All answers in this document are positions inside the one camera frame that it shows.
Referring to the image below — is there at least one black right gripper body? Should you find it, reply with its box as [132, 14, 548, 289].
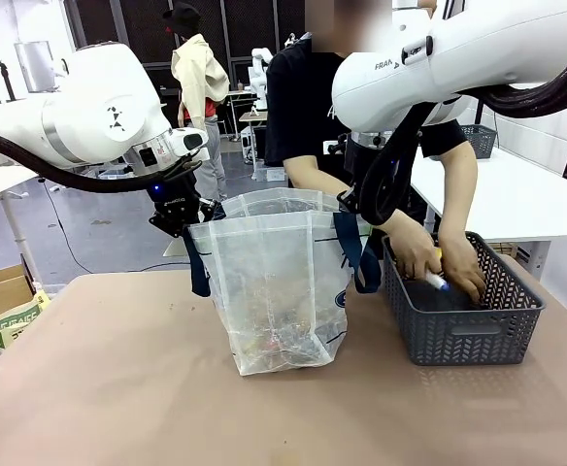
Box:
[344, 143, 386, 196]

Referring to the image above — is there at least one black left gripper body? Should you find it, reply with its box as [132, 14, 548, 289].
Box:
[148, 179, 203, 227]

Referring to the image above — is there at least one translucent white shopping bag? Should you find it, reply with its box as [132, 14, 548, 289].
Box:
[182, 187, 383, 378]

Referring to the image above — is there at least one white tube with blue cap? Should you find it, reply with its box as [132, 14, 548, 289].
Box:
[423, 246, 453, 293]

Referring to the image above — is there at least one dark grey plastic basket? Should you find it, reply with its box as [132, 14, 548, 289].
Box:
[381, 231, 548, 367]
[459, 123, 499, 160]

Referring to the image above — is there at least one person's left forearm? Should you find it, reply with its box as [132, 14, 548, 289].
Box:
[437, 141, 480, 243]

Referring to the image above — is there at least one person's right forearm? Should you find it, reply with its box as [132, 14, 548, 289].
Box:
[283, 154, 411, 235]

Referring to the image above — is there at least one person's right hand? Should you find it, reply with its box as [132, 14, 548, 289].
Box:
[389, 220, 444, 289]

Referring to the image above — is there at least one person's left hand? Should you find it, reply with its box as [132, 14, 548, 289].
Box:
[438, 235, 488, 305]

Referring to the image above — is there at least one clear plastic storage box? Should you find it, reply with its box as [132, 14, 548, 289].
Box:
[253, 163, 290, 183]

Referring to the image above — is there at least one person in black t-shirt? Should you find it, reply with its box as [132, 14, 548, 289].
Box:
[263, 0, 479, 234]

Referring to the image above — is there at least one wooden background table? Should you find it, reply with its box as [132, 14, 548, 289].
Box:
[238, 109, 269, 147]

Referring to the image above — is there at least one mannequin in cream jacket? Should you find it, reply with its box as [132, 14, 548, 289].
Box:
[161, 1, 231, 203]

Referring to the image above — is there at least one white side table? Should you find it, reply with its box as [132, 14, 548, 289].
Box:
[409, 144, 567, 281]

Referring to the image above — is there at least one green and white sack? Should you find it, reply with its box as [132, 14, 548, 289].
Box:
[0, 289, 51, 350]

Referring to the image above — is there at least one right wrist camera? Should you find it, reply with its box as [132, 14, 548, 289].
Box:
[321, 138, 350, 157]

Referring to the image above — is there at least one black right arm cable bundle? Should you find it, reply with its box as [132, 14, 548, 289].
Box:
[357, 36, 567, 227]

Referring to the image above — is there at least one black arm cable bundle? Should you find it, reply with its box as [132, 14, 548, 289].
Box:
[0, 123, 203, 195]
[357, 36, 567, 227]

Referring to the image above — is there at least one black floor cable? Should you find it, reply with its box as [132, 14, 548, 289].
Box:
[40, 179, 192, 274]

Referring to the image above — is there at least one black left arm cable bundle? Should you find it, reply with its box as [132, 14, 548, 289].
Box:
[0, 123, 203, 195]

